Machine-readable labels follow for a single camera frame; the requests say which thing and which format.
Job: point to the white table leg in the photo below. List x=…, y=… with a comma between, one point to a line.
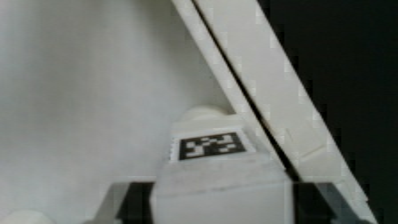
x=223, y=185

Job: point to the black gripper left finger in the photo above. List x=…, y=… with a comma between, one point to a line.
x=125, y=208

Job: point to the white square tabletop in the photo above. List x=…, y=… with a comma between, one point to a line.
x=112, y=63

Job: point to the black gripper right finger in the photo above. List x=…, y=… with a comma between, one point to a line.
x=322, y=206

